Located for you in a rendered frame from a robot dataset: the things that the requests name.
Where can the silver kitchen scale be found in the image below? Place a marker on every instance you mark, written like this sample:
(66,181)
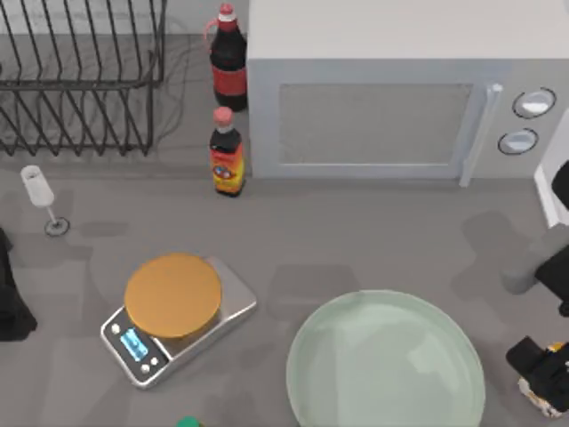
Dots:
(231,298)

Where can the pale green round plate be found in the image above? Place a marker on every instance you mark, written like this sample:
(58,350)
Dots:
(382,360)

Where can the pale microwave oven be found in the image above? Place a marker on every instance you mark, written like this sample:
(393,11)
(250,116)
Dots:
(355,31)

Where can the grey microwave knob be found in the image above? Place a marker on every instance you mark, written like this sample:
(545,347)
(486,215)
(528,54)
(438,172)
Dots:
(532,103)
(517,141)

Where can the small dark orange-label bottle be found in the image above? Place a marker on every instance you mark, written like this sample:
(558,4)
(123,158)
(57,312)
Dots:
(226,164)

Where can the clear stemmed glass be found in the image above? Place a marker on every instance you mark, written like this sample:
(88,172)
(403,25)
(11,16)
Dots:
(37,189)

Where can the microwave oven door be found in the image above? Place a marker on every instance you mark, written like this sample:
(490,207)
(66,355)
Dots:
(266,124)

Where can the green round cap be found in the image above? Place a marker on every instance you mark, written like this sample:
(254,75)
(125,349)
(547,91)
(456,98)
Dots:
(189,422)

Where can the orange round scale platform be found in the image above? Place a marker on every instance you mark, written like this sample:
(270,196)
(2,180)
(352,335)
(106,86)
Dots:
(173,295)

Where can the beige and yellow container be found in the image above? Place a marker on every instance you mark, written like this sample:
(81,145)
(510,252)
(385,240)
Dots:
(535,396)

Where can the large dark red-label bottle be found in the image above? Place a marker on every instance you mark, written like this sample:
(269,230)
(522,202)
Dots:
(229,62)

